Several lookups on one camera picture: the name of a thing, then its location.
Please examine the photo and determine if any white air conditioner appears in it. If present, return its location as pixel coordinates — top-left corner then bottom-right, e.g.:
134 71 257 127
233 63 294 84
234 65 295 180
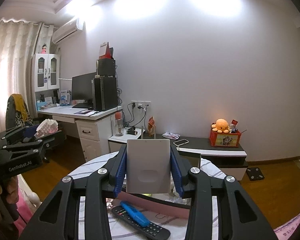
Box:
52 18 84 44

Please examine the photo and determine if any white square charger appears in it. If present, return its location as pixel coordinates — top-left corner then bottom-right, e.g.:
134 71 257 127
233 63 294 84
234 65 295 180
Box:
126 139 171 194

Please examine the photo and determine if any black low cabinet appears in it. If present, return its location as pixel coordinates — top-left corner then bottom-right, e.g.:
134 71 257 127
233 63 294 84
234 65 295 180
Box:
142 132 249 182

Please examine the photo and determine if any pink keycap block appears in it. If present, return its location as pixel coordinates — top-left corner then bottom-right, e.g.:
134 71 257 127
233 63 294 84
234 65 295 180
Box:
34 119 58 139

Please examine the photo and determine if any office chair with clothes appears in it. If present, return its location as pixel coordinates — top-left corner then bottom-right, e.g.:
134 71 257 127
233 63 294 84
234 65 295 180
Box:
5 93 65 163

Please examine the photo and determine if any black remote control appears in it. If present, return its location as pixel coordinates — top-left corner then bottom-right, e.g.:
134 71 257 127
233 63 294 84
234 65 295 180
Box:
111 202 171 240

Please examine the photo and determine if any white nightstand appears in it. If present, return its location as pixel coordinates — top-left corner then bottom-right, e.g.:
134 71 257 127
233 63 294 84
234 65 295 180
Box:
108 128 142 152

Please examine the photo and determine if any black floor scale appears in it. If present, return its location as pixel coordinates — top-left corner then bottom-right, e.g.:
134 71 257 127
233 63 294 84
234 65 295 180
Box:
246 167 264 181

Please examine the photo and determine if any wall power outlet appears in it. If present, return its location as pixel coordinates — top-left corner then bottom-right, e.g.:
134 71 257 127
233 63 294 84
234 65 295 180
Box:
131 100 151 109

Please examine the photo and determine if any red snack bag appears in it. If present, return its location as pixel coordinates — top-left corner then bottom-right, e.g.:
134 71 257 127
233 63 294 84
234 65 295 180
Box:
147 116 155 137

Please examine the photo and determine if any black speaker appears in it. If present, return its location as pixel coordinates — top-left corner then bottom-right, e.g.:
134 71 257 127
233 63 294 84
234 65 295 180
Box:
96 58 116 76

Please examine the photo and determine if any pink storage box tray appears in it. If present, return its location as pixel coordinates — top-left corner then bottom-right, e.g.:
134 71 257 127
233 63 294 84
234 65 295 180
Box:
117 151 202 219

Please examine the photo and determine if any tissue packet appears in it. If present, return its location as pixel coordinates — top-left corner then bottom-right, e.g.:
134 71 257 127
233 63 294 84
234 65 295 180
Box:
162 132 180 140

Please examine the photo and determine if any black computer monitor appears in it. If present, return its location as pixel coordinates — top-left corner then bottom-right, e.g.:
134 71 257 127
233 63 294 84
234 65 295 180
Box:
71 73 96 108

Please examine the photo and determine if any clear plastic bottle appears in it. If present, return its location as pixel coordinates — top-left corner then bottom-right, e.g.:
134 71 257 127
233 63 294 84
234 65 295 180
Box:
165 192 190 205

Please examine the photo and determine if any white smartphone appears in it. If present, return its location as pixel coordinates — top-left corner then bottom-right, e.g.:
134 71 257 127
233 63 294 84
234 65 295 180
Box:
173 139 189 147

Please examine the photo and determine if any red toy box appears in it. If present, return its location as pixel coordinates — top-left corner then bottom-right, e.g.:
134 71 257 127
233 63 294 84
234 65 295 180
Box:
209 130 242 147

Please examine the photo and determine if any white desk with drawers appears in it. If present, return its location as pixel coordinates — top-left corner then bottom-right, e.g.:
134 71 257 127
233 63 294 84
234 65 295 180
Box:
37 105 122 161

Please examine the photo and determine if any small black webcam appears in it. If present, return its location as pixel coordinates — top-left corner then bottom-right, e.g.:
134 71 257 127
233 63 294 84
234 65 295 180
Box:
127 126 138 135

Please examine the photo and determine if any orange octopus plush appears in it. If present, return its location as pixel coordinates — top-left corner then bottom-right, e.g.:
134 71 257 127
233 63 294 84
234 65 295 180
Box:
211 119 230 134

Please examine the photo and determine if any beige curtain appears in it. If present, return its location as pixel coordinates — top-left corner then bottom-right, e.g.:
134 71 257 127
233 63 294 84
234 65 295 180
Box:
0 20 55 132

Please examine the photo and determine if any white glass door cabinet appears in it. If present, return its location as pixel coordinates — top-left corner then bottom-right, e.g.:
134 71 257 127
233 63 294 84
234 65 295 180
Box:
32 54 60 92

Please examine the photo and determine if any pink doll figure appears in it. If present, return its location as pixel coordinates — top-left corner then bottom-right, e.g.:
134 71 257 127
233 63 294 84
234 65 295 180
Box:
40 44 47 54

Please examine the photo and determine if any black computer tower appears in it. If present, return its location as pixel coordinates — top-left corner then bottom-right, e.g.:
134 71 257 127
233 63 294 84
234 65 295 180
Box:
91 76 118 111

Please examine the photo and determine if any red desk calendar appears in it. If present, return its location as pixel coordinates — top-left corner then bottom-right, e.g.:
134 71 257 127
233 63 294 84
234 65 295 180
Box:
98 42 113 60

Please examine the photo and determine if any pink bedding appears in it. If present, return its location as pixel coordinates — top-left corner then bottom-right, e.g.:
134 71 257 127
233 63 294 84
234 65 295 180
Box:
274 213 300 240

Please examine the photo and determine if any bottle with orange cap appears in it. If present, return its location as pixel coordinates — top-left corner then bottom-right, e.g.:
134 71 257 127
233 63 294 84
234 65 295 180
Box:
115 112 124 137

